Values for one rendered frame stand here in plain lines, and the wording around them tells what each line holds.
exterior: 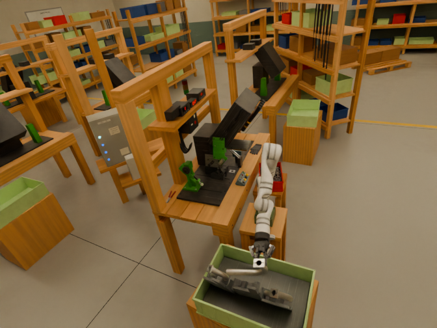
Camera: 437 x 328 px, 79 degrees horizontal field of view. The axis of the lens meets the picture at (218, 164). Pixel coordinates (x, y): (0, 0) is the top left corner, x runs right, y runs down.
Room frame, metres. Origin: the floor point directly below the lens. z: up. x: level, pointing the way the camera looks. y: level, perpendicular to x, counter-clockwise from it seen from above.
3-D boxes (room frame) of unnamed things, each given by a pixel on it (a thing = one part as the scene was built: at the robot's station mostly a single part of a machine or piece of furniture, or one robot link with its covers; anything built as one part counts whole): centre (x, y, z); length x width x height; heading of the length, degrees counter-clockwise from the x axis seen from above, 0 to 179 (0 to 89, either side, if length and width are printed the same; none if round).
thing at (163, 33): (8.15, 1.12, 1.14); 2.45 x 0.55 x 2.28; 149
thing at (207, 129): (2.41, 0.06, 1.07); 0.30 x 0.18 x 0.34; 154
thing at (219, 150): (2.16, -0.04, 1.17); 0.13 x 0.12 x 0.20; 154
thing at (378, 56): (7.27, -4.80, 0.22); 1.20 x 0.80 x 0.44; 99
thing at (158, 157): (2.42, 0.32, 1.23); 1.30 x 0.05 x 0.09; 154
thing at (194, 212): (2.25, -0.01, 0.44); 1.49 x 0.70 x 0.88; 154
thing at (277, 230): (1.49, -0.30, 0.83); 0.32 x 0.32 x 0.04; 65
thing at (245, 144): (2.28, -0.14, 1.11); 0.39 x 0.16 x 0.03; 64
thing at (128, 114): (2.39, 0.26, 1.36); 1.49 x 0.09 x 0.97; 154
